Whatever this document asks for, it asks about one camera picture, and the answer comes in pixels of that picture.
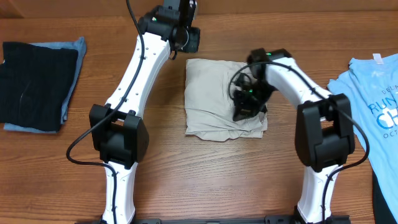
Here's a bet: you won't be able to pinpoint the black folded garment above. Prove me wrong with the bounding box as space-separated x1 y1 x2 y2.
0 41 79 133

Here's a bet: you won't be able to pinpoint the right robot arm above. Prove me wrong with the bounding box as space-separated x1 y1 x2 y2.
228 48 354 223

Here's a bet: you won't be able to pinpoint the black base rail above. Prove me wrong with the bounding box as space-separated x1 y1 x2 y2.
76 215 351 224

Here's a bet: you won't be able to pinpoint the beige khaki shorts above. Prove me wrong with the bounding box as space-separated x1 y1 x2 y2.
184 58 268 142

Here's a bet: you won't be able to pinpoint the blue folded denim garment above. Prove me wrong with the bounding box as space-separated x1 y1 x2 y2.
3 36 88 134

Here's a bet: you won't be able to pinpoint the light blue t-shirt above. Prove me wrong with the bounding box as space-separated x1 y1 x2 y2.
327 54 397 221

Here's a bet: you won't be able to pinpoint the dark garment bottom right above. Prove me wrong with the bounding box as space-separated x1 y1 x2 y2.
373 172 397 224

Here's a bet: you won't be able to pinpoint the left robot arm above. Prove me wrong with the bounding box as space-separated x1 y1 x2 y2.
89 0 200 223

